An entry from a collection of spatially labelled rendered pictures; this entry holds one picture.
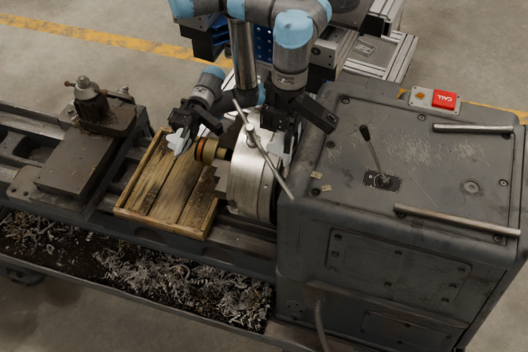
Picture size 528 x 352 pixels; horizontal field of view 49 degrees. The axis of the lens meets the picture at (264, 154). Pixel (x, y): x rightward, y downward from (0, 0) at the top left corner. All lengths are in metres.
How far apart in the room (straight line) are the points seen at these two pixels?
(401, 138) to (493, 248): 0.36
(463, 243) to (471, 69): 2.38
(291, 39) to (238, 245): 0.82
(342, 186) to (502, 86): 2.32
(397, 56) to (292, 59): 2.20
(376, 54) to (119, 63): 1.52
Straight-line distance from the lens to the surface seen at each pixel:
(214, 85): 1.88
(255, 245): 1.78
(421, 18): 3.98
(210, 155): 1.68
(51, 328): 2.77
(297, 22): 1.15
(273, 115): 1.27
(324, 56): 2.01
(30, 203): 1.98
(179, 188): 1.90
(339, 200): 1.41
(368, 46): 3.38
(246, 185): 1.54
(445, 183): 1.49
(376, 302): 1.73
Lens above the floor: 2.42
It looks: 52 degrees down
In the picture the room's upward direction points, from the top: 2 degrees counter-clockwise
